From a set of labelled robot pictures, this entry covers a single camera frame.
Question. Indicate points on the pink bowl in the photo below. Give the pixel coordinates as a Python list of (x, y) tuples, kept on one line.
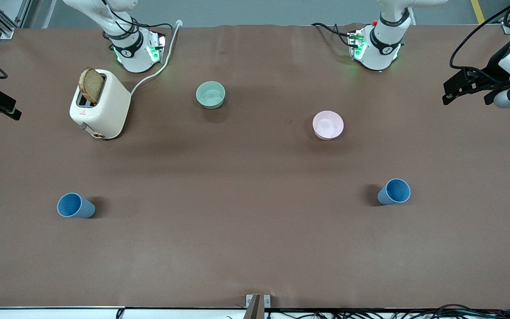
[(328, 125)]

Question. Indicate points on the blue plastic cup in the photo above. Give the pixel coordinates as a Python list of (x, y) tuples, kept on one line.
[(396, 191), (72, 206)]

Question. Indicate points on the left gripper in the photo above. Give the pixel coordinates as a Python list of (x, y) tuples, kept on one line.
[(496, 65)]

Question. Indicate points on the right arm base control box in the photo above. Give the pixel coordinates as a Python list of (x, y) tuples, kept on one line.
[(156, 46)]

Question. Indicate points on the metal table edge bracket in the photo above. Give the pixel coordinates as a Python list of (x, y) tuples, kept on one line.
[(257, 305)]

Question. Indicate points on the green bowl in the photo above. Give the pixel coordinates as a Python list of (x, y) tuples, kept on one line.
[(210, 95)]

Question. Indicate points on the brown bread slice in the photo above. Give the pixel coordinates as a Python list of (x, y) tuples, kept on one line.
[(91, 86)]

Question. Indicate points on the cream white toaster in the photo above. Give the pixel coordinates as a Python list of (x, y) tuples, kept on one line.
[(109, 106)]

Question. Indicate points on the left arm base control box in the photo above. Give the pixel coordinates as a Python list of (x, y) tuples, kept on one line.
[(357, 44)]

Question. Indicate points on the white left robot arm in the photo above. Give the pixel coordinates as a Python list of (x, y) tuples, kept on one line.
[(381, 53)]

